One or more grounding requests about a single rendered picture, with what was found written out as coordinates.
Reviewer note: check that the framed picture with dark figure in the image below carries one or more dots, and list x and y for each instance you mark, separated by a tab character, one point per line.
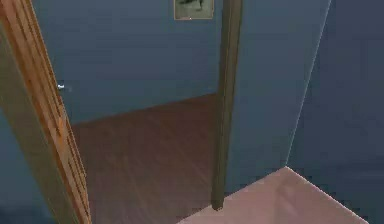
194	9

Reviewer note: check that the orange wooden room door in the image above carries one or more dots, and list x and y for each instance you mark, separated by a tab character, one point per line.
43	100

